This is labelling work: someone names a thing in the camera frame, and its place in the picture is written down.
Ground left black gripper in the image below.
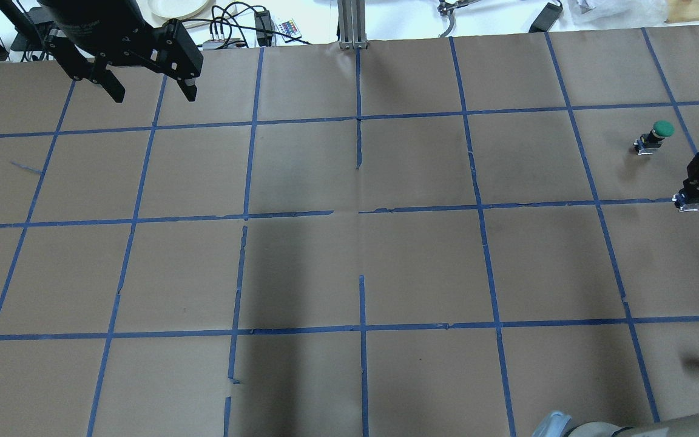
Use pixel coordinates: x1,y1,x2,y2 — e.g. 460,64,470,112
38,1,204,103

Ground yellow push button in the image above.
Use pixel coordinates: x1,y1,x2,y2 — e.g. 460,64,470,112
671,179,699,211

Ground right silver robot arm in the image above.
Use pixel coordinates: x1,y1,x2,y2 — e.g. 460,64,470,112
532,152,699,436

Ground wooden board stand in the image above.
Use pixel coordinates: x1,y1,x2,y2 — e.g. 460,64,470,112
665,0,699,24

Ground beige round plate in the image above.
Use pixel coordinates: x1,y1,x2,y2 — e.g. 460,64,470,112
147,0,211,19

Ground clear plastic bag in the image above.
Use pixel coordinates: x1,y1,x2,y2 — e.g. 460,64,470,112
563,1,669,28

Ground black power adapter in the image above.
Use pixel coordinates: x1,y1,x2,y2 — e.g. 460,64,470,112
528,1,564,33

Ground brown paper table cover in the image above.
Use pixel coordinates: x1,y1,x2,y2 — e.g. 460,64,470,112
0,25,699,436

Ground aluminium frame post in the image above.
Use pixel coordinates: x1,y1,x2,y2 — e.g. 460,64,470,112
337,0,368,50

